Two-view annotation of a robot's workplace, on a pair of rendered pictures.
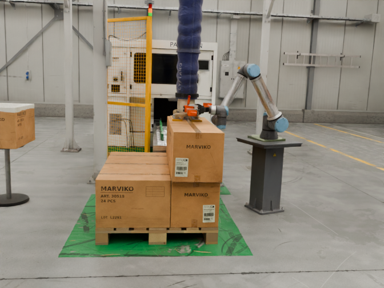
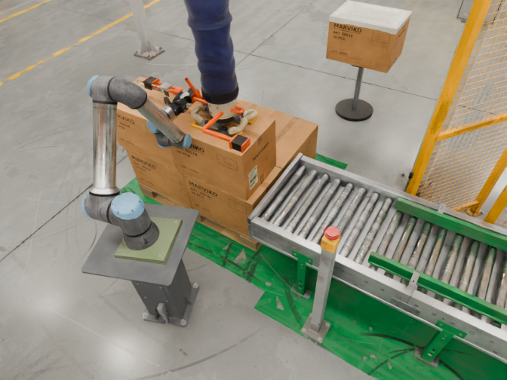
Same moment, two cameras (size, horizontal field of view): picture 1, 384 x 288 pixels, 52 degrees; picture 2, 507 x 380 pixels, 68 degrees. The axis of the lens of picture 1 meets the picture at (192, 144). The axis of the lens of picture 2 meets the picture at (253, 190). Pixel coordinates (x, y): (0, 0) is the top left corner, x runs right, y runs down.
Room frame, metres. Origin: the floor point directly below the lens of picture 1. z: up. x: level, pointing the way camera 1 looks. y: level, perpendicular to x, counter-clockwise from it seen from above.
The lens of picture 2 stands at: (5.38, -1.32, 2.40)
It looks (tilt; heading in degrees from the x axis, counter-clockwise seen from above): 47 degrees down; 131
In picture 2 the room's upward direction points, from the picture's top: 4 degrees counter-clockwise
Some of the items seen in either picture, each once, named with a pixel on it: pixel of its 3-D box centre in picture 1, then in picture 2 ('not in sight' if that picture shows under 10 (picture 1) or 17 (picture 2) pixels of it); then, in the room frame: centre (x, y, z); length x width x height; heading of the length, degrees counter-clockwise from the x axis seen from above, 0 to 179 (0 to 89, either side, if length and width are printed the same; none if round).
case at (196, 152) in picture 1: (194, 150); (158, 122); (3.33, -0.02, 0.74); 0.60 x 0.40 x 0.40; 6
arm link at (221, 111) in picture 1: (221, 110); (158, 121); (3.72, -0.27, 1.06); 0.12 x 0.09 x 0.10; 96
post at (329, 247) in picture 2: not in sight; (322, 289); (4.98, -0.36, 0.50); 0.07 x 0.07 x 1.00; 6
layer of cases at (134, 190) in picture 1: (157, 184); (225, 154); (3.66, 0.31, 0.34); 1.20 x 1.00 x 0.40; 6
